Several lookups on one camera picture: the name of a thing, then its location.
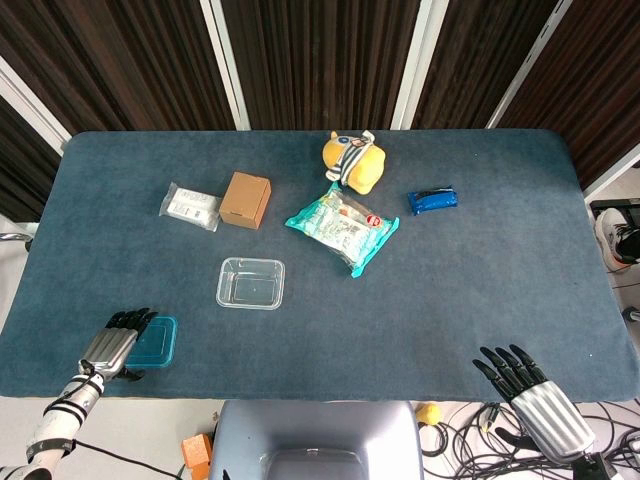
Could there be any black equipment base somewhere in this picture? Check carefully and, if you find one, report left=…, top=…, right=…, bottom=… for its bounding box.
left=589, top=198, right=640, bottom=217

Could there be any yellow ball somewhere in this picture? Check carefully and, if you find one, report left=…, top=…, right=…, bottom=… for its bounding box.
left=415, top=402, right=443, bottom=427

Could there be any blue snack pack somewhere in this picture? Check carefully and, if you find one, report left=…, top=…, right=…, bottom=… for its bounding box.
left=406, top=185, right=460, bottom=218

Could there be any orange block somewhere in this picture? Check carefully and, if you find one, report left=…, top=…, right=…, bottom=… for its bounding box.
left=180, top=433, right=214, bottom=479

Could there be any yellow plush toy striped scarf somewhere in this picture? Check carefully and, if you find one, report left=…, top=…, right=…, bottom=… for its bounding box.
left=322, top=129, right=387, bottom=195

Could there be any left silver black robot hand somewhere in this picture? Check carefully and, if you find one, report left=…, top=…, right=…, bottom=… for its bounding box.
left=78, top=307, right=159, bottom=384

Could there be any white sneaker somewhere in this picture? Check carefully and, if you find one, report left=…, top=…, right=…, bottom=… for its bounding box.
left=593, top=207, right=640, bottom=271

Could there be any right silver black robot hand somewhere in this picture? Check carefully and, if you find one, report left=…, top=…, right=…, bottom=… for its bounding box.
left=472, top=343, right=597, bottom=464

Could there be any white partition frame post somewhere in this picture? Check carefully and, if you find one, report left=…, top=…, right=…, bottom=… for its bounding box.
left=199, top=0, right=251, bottom=132
left=487, top=0, right=574, bottom=131
left=389, top=0, right=447, bottom=131
left=0, top=54, right=72, bottom=151

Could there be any dark brown slatted partition panel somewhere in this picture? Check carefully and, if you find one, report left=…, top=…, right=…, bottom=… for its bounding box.
left=412, top=0, right=557, bottom=131
left=222, top=0, right=422, bottom=132
left=499, top=0, right=640, bottom=194
left=0, top=0, right=236, bottom=135

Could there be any teal snack bag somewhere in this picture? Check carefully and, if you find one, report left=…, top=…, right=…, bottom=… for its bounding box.
left=284, top=181, right=401, bottom=280

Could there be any black floor cable bundle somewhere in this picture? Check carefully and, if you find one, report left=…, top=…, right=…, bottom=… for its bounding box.
left=422, top=399, right=640, bottom=480

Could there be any brown cardboard box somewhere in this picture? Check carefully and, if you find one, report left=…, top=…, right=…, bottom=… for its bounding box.
left=218, top=171, right=273, bottom=231

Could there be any clear plastic container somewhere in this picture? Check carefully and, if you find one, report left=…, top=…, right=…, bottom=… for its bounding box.
left=215, top=256, right=286, bottom=311

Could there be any blue table cloth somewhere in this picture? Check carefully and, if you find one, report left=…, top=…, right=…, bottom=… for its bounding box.
left=0, top=129, right=635, bottom=404

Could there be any grey robot torso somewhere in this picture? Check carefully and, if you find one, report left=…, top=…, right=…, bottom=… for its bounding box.
left=208, top=399, right=425, bottom=480

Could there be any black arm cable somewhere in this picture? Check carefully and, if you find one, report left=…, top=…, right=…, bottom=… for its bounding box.
left=64, top=438, right=186, bottom=479

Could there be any white packet in clear wrap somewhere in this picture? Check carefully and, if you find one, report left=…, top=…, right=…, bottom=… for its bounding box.
left=158, top=181, right=224, bottom=233

